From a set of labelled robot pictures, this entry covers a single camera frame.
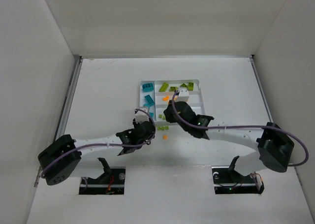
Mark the teal rounded lego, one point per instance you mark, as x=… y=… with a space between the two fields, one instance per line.
x=147 y=87

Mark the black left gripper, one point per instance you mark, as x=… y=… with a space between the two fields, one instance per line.
x=135 y=123

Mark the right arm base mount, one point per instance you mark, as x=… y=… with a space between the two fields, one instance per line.
x=227 y=181

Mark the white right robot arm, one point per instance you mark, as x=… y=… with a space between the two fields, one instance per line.
x=272 y=148

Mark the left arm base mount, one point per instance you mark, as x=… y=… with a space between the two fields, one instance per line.
x=110 y=182

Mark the olive green lego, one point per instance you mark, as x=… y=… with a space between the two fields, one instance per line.
x=173 y=88

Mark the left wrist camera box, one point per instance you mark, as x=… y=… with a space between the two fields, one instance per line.
x=142 y=114

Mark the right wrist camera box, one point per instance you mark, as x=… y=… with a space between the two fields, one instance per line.
x=182 y=95

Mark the lime green lego plate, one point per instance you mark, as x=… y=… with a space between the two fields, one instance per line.
x=163 y=87

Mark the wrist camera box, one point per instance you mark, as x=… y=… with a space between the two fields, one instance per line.
x=142 y=114
x=182 y=95

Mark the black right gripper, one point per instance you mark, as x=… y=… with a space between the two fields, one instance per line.
x=169 y=112

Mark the teal lego brick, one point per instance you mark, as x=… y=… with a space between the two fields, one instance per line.
x=149 y=100

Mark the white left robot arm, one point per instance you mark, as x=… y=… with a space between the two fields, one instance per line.
x=67 y=157

